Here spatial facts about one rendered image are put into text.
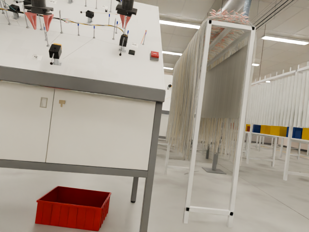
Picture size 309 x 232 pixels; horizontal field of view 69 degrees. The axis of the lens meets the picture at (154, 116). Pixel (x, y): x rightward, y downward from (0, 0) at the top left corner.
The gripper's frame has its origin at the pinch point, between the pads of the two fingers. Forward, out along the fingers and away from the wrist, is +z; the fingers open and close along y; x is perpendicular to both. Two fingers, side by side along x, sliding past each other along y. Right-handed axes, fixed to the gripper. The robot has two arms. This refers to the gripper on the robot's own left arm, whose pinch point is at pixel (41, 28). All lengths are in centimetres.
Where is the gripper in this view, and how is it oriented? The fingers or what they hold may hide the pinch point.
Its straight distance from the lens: 122.3
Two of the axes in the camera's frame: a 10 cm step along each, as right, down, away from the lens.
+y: -9.9, -1.2, -0.6
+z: -1.3, 8.6, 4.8
